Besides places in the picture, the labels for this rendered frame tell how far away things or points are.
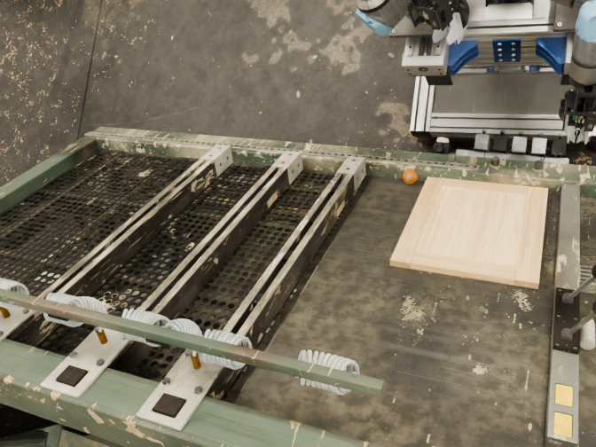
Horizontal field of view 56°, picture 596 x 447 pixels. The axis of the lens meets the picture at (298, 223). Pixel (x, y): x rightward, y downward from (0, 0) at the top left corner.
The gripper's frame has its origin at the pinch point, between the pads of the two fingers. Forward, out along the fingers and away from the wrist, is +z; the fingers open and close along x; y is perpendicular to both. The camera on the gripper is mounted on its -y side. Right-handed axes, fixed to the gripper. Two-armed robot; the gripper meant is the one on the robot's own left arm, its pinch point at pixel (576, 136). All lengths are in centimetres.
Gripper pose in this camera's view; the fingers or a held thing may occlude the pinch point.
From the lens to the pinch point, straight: 146.7
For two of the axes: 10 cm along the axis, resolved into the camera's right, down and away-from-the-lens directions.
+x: 9.2, 1.1, -3.8
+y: -3.1, 8.1, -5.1
